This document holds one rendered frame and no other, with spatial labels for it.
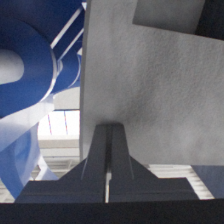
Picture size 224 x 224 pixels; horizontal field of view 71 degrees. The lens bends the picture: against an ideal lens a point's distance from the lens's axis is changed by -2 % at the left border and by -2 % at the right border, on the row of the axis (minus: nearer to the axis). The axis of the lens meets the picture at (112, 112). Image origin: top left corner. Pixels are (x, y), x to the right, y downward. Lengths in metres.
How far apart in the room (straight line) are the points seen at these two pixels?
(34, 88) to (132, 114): 0.41
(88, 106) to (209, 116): 0.12
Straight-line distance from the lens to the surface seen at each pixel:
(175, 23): 0.34
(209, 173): 0.27
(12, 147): 2.70
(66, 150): 10.08
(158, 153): 0.18
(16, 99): 0.56
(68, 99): 9.66
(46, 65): 0.50
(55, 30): 0.54
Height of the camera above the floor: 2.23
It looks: 17 degrees up
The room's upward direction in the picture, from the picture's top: 178 degrees clockwise
